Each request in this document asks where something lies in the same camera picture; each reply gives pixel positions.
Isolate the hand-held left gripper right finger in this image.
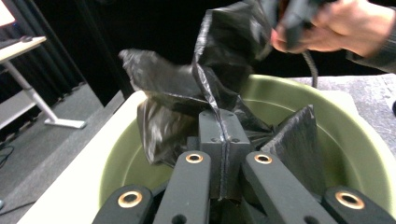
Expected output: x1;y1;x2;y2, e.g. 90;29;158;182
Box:
221;111;252;200

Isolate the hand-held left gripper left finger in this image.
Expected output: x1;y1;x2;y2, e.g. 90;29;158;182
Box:
198;109;226;200

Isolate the black garbage bag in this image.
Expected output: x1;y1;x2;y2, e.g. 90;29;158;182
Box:
118;0;326;201

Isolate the green plastic bin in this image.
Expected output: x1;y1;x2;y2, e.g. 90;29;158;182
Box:
98;74;396;218

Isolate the white desk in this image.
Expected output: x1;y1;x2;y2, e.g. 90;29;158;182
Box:
0;35;87;131

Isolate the monitor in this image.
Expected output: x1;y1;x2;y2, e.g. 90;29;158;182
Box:
0;0;16;28

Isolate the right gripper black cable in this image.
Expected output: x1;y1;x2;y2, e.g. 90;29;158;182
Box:
300;50;319;90

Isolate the thin floor cable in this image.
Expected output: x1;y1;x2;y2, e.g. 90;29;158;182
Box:
0;145;15;170

